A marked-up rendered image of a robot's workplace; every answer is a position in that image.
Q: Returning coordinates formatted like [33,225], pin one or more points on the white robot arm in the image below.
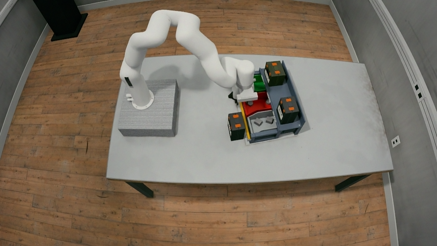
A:
[225,72]

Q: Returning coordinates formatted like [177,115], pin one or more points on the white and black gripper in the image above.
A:
[235,92]

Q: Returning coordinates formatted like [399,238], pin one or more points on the red open bin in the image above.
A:
[259,105]

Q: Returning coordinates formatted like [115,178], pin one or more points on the green bin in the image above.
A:
[258,84]

